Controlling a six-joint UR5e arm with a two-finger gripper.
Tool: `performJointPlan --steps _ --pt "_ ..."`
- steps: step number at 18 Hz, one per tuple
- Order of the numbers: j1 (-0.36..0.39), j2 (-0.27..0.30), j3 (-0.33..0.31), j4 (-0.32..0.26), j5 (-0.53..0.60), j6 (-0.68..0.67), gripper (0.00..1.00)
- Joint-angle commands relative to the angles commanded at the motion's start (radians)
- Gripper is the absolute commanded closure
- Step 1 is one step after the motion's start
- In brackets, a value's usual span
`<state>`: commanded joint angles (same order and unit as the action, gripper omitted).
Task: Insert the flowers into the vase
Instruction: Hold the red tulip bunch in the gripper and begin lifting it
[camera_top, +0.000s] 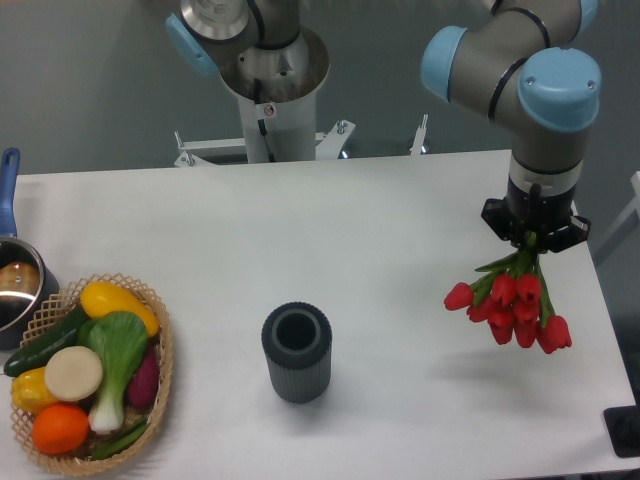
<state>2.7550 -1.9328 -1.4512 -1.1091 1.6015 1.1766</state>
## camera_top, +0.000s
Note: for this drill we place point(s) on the yellow squash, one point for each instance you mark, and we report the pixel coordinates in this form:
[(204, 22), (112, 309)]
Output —
[(101, 298)]

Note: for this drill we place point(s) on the red tulip bouquet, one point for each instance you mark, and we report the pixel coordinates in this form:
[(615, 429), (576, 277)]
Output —
[(511, 296)]

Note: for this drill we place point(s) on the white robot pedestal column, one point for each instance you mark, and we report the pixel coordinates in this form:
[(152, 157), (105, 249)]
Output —
[(279, 132)]

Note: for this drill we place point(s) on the black device at table edge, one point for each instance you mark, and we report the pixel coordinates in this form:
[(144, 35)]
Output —
[(623, 428)]

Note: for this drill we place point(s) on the dark grey ribbed vase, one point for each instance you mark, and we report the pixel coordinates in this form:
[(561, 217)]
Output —
[(297, 342)]

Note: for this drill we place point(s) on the purple sweet potato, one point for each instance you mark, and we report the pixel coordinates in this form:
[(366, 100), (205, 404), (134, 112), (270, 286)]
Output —
[(142, 389)]

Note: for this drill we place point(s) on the white metal base frame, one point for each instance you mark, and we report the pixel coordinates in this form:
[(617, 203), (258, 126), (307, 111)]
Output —
[(220, 146)]

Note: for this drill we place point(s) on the orange fruit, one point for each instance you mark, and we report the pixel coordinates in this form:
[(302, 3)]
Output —
[(60, 428)]

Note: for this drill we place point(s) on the green bok choy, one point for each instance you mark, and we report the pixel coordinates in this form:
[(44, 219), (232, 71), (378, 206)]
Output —
[(119, 339)]

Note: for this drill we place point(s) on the dark green cucumber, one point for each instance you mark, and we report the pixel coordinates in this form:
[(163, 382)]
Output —
[(51, 330)]

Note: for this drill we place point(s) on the green bean pods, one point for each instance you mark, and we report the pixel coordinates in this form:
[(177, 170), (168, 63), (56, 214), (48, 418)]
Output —
[(122, 442)]

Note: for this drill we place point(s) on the white furniture leg right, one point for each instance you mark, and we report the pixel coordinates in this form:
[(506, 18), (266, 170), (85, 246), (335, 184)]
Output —
[(620, 228)]

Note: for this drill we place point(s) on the yellow bell pepper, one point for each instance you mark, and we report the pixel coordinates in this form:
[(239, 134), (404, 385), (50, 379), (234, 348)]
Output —
[(30, 392)]

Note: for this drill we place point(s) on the blue handled saucepan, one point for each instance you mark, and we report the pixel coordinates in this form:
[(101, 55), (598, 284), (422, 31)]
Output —
[(26, 282)]

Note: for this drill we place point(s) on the beige round disc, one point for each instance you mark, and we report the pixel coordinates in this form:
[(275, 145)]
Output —
[(73, 373)]

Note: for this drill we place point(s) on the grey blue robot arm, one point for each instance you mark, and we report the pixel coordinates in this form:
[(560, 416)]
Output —
[(519, 71)]

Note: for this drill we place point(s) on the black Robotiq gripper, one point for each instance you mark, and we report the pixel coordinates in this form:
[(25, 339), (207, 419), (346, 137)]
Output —
[(529, 209)]

